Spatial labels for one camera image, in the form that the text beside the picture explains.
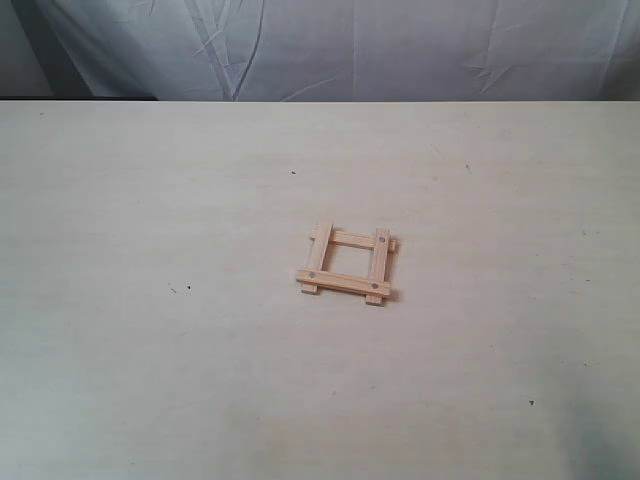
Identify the wooden stick with holes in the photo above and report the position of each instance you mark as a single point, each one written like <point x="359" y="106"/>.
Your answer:
<point x="345" y="283"/>
<point x="377" y="269"/>

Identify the plain horizontal wooden stick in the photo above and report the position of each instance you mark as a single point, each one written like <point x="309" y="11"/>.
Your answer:
<point x="362" y="241"/>

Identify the white backdrop cloth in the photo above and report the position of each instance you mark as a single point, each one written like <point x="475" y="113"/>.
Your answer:
<point x="400" y="51"/>

